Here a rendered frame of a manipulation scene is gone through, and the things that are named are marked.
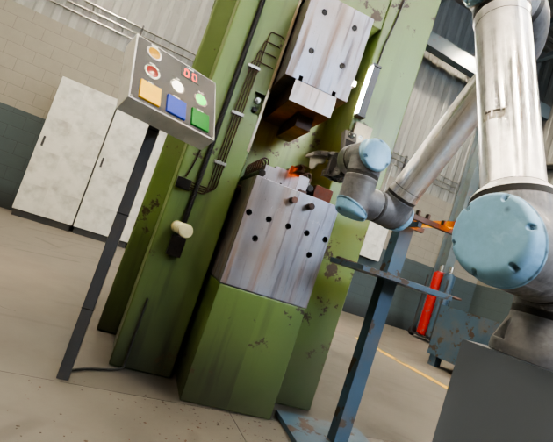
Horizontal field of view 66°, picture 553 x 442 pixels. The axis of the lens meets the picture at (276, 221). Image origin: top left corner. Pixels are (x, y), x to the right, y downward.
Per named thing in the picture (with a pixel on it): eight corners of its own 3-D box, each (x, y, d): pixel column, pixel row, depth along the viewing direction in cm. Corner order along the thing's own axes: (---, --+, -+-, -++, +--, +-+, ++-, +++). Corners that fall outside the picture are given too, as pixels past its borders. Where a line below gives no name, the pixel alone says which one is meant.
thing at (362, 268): (451, 301, 164) (453, 295, 164) (362, 269, 154) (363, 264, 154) (406, 288, 193) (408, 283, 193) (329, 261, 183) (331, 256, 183)
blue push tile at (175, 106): (185, 120, 147) (186, 102, 150) (167, 110, 142) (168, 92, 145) (182, 122, 148) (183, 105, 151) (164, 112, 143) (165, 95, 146)
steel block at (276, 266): (306, 309, 177) (340, 207, 180) (219, 281, 166) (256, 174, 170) (269, 286, 230) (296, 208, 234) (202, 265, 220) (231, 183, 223)
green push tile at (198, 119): (209, 132, 154) (209, 115, 157) (191, 123, 149) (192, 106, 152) (206, 134, 155) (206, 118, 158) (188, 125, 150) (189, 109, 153)
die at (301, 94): (330, 118, 185) (336, 97, 185) (288, 99, 179) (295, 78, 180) (298, 135, 225) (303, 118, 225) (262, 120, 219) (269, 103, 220)
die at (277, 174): (304, 196, 182) (310, 176, 182) (261, 179, 176) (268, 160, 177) (276, 198, 222) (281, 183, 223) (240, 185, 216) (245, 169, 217)
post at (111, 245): (68, 381, 148) (173, 92, 156) (55, 378, 147) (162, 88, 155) (69, 376, 151) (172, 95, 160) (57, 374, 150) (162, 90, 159)
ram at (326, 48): (363, 110, 189) (390, 27, 192) (284, 74, 178) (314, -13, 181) (326, 128, 229) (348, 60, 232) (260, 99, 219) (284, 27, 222)
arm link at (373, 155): (357, 166, 111) (369, 130, 112) (337, 170, 123) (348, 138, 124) (387, 178, 114) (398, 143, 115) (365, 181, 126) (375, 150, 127)
